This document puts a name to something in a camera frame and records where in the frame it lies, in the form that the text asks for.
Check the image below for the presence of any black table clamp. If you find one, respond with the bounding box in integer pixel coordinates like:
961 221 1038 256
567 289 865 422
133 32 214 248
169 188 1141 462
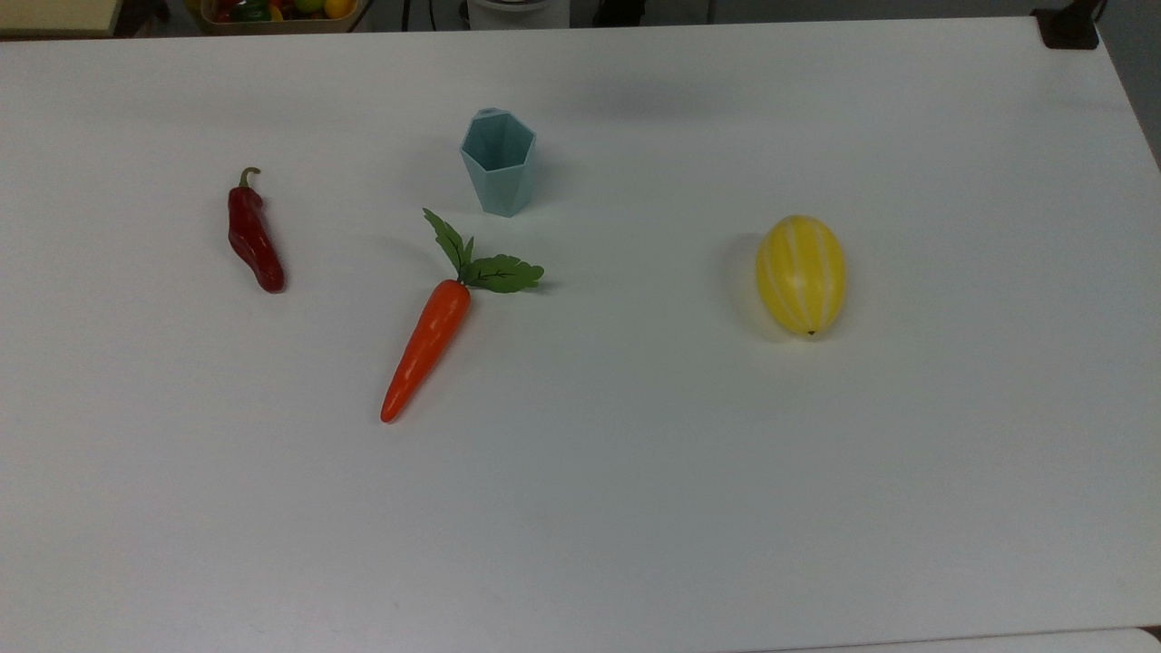
1032 0 1104 51

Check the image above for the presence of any red toy chili pepper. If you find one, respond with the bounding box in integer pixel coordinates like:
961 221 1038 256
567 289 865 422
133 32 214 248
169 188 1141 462
227 166 287 294

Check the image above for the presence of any basket of toy fruit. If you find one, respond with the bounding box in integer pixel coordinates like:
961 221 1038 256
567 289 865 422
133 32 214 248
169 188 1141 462
186 0 368 35

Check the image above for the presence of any yellow wooden board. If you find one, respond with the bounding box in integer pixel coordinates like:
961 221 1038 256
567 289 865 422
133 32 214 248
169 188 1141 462
0 0 123 38

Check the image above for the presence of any teal faceted mug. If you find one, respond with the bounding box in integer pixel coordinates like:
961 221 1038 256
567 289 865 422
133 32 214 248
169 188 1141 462
459 108 538 219

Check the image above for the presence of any orange toy carrot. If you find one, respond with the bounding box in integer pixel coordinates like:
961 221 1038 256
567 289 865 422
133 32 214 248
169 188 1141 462
380 208 545 424

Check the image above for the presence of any yellow striped toy melon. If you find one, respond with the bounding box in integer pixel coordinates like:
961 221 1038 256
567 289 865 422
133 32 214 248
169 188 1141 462
756 214 848 337

